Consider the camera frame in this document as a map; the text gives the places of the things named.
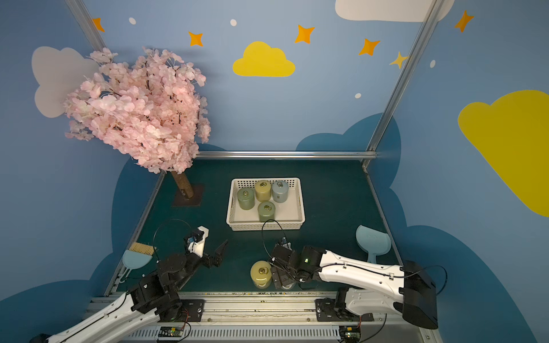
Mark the light blue dustpan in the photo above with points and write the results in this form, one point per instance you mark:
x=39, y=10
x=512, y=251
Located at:
x=373, y=242

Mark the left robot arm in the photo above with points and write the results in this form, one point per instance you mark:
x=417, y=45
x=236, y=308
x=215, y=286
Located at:
x=154, y=298

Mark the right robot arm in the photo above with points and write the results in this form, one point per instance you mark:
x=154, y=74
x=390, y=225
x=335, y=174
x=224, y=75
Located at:
x=405, y=289

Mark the white perforated plastic basket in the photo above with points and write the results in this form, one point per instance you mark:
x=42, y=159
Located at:
x=290, y=215

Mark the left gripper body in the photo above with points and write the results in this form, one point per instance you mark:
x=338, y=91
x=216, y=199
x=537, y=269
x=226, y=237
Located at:
x=210, y=259

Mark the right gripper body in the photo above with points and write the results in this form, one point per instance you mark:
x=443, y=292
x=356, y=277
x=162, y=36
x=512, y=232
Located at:
x=279, y=272

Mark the yellow canister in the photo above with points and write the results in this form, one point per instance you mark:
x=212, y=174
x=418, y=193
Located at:
x=261, y=274
x=263, y=190

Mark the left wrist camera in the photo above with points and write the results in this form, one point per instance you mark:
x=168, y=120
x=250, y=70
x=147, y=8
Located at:
x=195, y=241

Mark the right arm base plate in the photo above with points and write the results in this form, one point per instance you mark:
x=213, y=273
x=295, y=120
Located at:
x=327, y=310

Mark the blue hand brush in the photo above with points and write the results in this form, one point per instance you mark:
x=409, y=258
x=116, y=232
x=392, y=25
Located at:
x=136, y=257

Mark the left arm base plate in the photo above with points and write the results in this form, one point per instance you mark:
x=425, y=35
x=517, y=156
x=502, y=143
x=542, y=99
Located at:
x=186, y=310

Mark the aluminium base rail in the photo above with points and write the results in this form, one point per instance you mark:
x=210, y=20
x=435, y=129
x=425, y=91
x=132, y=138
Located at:
x=273, y=316

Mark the pink cherry blossom tree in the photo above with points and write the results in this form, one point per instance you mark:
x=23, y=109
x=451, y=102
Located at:
x=150, y=110

